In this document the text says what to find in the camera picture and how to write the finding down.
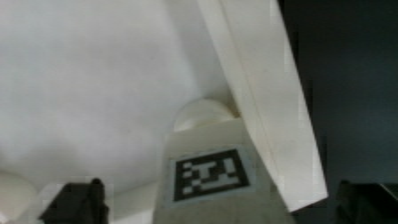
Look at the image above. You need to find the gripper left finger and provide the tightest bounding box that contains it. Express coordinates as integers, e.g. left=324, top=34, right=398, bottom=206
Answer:
left=40, top=178, right=111, bottom=224

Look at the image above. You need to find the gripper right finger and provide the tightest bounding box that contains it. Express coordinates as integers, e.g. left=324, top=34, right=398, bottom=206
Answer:
left=335, top=180, right=398, bottom=224

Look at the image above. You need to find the white leg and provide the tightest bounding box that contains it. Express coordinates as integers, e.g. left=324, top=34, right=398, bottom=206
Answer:
left=152, top=119, right=299, bottom=224

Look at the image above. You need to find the white square tabletop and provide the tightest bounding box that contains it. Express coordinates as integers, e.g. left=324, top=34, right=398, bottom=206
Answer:
left=0, top=0, right=328, bottom=224

